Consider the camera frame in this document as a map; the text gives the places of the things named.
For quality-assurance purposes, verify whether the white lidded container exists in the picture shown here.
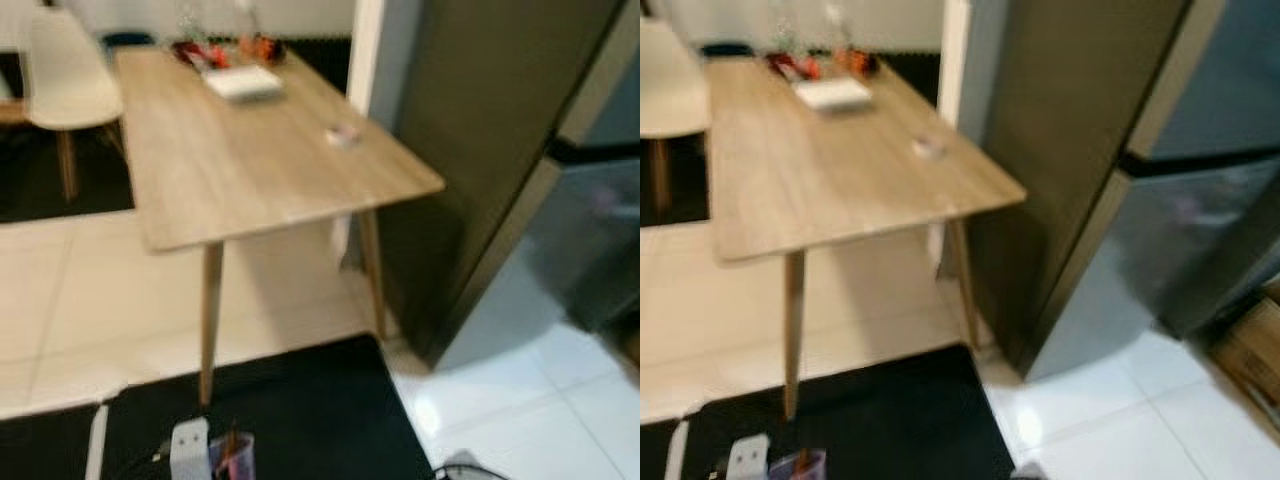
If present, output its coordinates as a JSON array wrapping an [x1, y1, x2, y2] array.
[[204, 65, 285, 103], [794, 77, 877, 112]]

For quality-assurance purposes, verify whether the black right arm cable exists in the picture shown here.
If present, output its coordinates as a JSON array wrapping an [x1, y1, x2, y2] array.
[[430, 455, 513, 480]]

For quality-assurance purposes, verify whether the grey fridge door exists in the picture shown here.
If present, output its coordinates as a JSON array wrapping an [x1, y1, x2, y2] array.
[[1025, 150, 1280, 383], [430, 150, 641, 371]]

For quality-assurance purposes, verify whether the white chair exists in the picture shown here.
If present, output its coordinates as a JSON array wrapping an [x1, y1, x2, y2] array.
[[640, 16, 714, 229], [20, 6, 127, 203]]

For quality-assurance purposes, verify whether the clear bottle teal cap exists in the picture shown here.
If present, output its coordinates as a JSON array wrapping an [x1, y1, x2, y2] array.
[[768, 0, 803, 56], [175, 0, 207, 46]]

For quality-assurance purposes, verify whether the translucent purple measuring cup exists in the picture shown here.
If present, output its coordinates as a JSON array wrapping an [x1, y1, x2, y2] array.
[[208, 430, 257, 480], [766, 448, 830, 480]]

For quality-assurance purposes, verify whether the orange black device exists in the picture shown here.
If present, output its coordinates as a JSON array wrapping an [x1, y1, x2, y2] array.
[[240, 33, 287, 64], [835, 44, 883, 77]]

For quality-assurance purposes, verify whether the clear bottle white lid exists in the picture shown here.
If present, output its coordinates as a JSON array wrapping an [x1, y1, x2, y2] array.
[[824, 0, 853, 51], [233, 0, 263, 41]]

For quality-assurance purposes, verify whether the wooden table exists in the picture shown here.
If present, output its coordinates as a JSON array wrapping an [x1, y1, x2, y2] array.
[[703, 52, 1028, 421], [113, 42, 447, 409]]

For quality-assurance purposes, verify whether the black foam panel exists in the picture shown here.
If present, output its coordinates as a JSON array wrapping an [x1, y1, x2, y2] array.
[[872, 50, 946, 106], [283, 36, 353, 96]]

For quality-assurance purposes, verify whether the black bowl red white wrapper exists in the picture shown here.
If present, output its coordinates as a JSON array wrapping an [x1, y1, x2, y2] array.
[[765, 50, 823, 83], [168, 38, 216, 69]]

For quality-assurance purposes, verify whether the cardboard box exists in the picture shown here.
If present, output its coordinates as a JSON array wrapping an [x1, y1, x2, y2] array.
[[1208, 283, 1280, 403]]

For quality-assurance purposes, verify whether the dark grey fridge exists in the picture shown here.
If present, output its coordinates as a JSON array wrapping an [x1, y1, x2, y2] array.
[[378, 0, 641, 373], [963, 0, 1280, 383]]

